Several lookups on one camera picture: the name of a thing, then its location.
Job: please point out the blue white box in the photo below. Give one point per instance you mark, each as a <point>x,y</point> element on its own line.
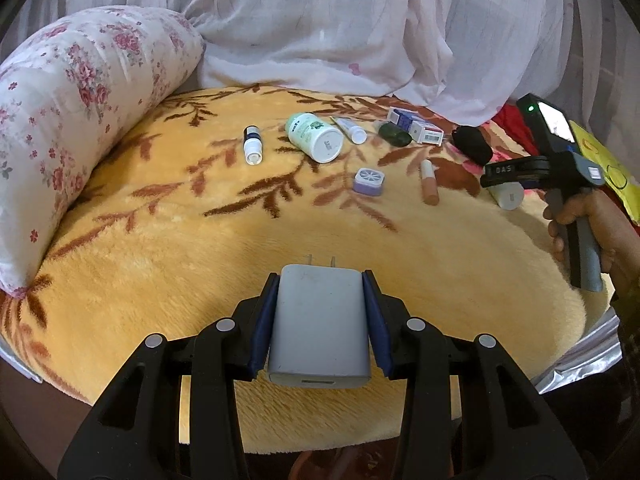
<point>415,125</point>

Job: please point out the purple round container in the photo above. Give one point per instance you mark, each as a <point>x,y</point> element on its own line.
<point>370,180</point>

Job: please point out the dark green case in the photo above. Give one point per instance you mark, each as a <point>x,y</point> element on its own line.
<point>393,134</point>

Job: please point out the white sheer curtain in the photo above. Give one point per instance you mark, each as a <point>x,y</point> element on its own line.
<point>350,20</point>

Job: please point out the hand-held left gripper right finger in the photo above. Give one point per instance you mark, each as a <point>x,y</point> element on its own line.
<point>378,322</point>

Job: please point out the red cloth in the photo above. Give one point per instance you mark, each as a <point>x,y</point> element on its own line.
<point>515,126</point>

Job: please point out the person's right forearm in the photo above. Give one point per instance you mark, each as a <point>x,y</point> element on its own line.
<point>627,280</point>

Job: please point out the white cylinder bottle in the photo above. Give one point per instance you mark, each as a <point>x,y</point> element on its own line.
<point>507,196</point>

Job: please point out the yellow packet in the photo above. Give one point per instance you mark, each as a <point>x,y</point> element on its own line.
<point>607,172</point>

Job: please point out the floral pillow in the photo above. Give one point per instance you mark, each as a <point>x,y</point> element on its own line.
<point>75,110</point>

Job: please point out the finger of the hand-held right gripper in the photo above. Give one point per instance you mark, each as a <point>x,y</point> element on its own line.
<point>510,170</point>

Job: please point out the small white tube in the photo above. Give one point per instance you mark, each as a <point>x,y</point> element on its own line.
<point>350,129</point>

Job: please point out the yellow leaf-print blanket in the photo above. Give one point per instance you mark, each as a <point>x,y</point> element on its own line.
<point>240,240</point>

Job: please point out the small white black-capped bottle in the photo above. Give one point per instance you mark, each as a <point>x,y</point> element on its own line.
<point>252,145</point>

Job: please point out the silver foil bag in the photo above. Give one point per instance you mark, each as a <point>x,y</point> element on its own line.
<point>577,360</point>

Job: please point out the white green-label bottle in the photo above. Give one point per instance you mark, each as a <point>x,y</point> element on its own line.
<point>314,136</point>

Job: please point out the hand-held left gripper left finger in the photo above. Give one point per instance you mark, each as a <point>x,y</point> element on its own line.
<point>265,322</point>

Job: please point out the person's right hand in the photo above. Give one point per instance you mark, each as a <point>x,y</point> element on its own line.
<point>597,220</point>

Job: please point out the black pouch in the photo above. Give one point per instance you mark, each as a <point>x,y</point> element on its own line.
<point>472,143</point>

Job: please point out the white charger plug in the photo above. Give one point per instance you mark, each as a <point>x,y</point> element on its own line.
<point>320,320</point>

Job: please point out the pink lip tube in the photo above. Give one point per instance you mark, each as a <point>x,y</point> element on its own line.
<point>429,183</point>

